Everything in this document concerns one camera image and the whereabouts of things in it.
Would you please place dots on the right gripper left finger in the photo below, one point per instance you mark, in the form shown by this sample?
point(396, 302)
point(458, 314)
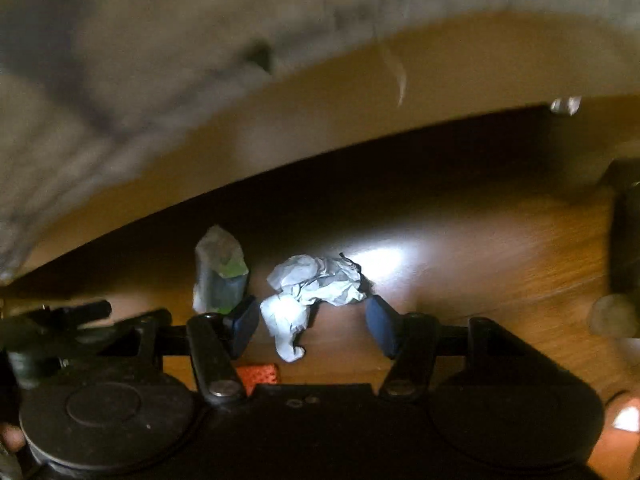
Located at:
point(215, 341)

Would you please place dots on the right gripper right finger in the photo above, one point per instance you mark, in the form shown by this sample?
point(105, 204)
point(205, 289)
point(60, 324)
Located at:
point(413, 341)

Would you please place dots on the person's left hand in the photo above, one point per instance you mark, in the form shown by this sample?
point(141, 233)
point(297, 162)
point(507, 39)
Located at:
point(12, 437)

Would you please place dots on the grey green foil wrapper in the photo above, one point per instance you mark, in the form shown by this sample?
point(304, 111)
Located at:
point(221, 272)

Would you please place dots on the crumpled grey white paper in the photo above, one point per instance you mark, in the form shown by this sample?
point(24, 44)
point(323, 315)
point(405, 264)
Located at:
point(300, 283)

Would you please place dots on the bed with floral orange sheet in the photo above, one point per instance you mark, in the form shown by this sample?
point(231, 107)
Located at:
point(94, 90)

